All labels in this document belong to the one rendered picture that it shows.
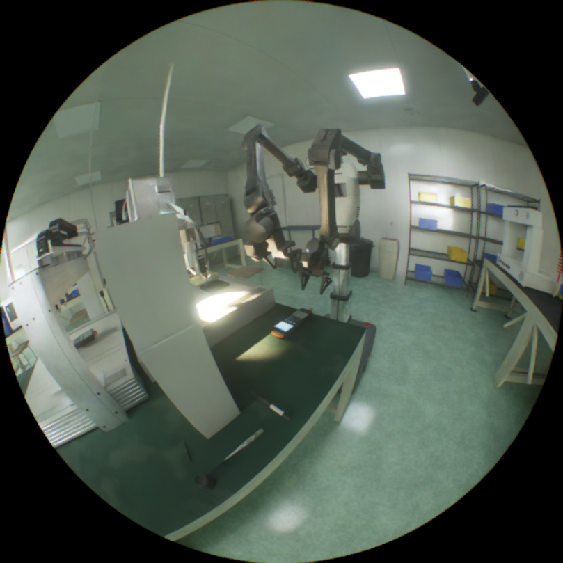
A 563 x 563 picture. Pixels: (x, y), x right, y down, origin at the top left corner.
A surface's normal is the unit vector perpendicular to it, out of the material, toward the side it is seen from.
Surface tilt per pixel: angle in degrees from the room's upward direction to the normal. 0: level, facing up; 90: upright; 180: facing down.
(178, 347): 90
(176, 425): 0
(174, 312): 90
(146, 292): 90
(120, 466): 0
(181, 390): 90
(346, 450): 0
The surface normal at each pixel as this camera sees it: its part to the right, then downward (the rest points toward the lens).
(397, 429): -0.10, -0.93
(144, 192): 0.77, 0.16
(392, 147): -0.62, 0.34
